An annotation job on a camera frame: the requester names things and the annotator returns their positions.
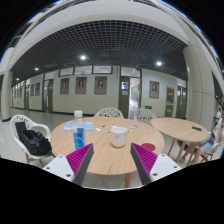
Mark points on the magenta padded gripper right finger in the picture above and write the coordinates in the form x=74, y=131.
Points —
x=150, y=166

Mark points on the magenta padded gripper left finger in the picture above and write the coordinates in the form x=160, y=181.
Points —
x=72, y=167

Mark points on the clear plastic water bottle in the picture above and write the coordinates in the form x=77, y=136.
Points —
x=78, y=128

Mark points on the red round coaster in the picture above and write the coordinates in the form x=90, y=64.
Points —
x=148, y=146

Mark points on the white ceramic mug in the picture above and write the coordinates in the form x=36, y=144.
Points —
x=118, y=136

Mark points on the round wooden table near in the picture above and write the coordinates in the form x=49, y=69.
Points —
x=109, y=160

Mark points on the round wooden table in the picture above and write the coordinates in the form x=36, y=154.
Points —
x=109, y=160
x=180, y=129

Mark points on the white lattice chair right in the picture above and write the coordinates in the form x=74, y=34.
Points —
x=144, y=115

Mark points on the white lattice chair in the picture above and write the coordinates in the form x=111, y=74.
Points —
x=144, y=115
x=109, y=112

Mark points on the round wooden table right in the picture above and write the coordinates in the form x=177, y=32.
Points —
x=180, y=129

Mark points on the black bag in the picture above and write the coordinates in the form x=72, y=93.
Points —
x=35, y=142

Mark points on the white chair with bag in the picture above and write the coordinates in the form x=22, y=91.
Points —
x=29, y=125

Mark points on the white lattice chair middle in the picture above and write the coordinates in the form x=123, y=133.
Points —
x=109, y=112

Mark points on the black phone on table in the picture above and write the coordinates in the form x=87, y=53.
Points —
x=196, y=128

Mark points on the seated person in white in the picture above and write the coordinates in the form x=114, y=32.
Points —
x=216, y=136

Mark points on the framed portrait beyond door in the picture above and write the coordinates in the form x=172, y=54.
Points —
x=154, y=89

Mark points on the framed portrait middle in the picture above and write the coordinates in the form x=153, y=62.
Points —
x=81, y=85

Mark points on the framed portrait right of pair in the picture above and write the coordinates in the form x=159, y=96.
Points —
x=100, y=86

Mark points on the framed portrait left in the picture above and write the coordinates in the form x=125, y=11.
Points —
x=64, y=86

